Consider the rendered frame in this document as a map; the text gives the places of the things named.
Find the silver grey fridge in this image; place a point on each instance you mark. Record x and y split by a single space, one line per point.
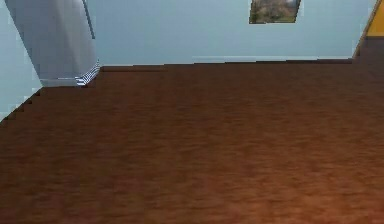
56 43

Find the framed landscape picture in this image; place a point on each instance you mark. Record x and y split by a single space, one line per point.
274 10

